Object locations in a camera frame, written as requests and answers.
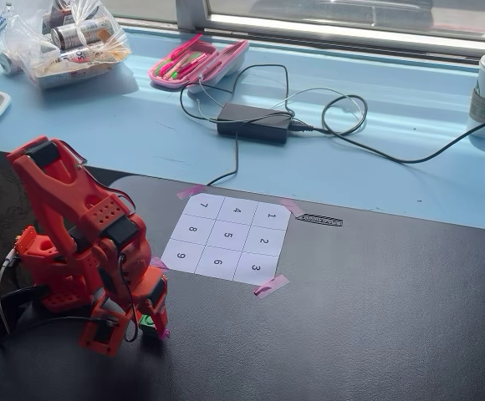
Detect long pink pen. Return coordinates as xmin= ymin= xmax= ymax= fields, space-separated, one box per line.
xmin=170 ymin=33 xmax=204 ymax=59

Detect thin black adapter cable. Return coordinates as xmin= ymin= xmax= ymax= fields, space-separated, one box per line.
xmin=178 ymin=63 xmax=294 ymax=187

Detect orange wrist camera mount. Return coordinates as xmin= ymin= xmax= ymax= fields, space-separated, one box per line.
xmin=79 ymin=298 xmax=127 ymax=358

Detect brown silver drink can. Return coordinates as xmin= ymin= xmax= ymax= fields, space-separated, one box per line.
xmin=49 ymin=18 xmax=114 ymax=47

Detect grey window frame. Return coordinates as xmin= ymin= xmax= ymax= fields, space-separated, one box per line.
xmin=175 ymin=0 xmax=485 ymax=63

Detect pink tape strip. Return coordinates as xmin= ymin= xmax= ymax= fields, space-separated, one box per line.
xmin=278 ymin=197 xmax=306 ymax=217
xmin=253 ymin=274 xmax=291 ymax=299
xmin=176 ymin=185 xmax=207 ymax=201
xmin=147 ymin=255 xmax=171 ymax=272

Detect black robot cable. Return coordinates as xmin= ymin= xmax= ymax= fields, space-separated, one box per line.
xmin=0 ymin=286 xmax=118 ymax=348

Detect pink marker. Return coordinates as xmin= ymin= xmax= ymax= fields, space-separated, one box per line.
xmin=171 ymin=52 xmax=208 ymax=79

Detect black power adapter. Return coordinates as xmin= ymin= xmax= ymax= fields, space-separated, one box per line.
xmin=216 ymin=102 xmax=294 ymax=145

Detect clear plastic bag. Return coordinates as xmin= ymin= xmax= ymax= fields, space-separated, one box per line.
xmin=0 ymin=0 xmax=133 ymax=89

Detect white printed drink can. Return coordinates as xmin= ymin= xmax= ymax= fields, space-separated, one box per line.
xmin=58 ymin=43 xmax=104 ymax=64

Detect pink pencil case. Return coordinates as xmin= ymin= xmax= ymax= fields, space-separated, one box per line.
xmin=148 ymin=38 xmax=251 ymax=94

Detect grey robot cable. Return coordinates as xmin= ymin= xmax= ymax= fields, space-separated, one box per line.
xmin=0 ymin=246 xmax=20 ymax=335

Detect white numbered grid paper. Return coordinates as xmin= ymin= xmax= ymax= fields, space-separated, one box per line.
xmin=161 ymin=192 xmax=292 ymax=282

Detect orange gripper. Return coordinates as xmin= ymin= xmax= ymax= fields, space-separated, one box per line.
xmin=132 ymin=266 xmax=171 ymax=340

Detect foil food tray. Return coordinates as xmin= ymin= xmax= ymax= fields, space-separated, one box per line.
xmin=33 ymin=58 xmax=122 ymax=89

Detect black striped sticker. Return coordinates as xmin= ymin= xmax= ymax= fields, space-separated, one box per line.
xmin=295 ymin=212 xmax=345 ymax=228

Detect thick black power cable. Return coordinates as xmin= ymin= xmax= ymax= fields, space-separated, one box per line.
xmin=288 ymin=94 xmax=485 ymax=164

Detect green cube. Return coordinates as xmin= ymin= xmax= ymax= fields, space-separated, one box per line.
xmin=139 ymin=315 xmax=160 ymax=340

